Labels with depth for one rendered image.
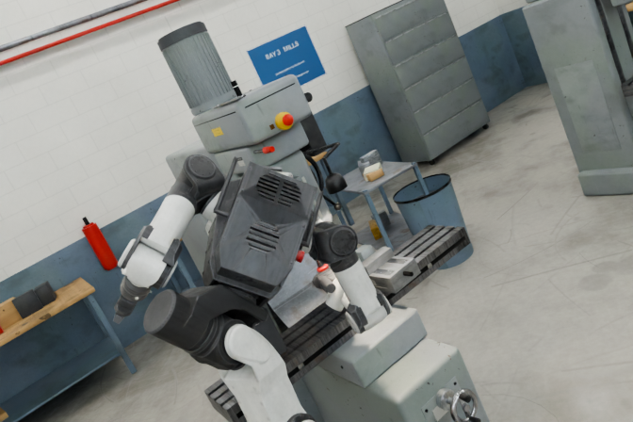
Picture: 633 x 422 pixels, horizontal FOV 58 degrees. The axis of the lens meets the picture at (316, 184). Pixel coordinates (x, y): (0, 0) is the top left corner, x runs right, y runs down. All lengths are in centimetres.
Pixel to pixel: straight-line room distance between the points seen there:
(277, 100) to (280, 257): 66
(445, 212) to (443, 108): 327
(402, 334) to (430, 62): 559
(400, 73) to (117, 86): 326
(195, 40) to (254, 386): 131
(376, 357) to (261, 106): 98
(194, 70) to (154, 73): 422
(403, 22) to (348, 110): 127
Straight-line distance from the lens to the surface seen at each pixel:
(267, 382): 158
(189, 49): 229
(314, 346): 219
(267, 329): 217
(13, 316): 575
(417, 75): 733
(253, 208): 149
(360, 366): 215
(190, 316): 143
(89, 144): 625
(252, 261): 147
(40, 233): 618
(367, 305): 176
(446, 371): 217
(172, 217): 154
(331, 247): 164
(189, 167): 160
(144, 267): 150
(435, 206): 437
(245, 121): 191
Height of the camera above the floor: 194
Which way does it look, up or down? 12 degrees down
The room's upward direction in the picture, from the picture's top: 25 degrees counter-clockwise
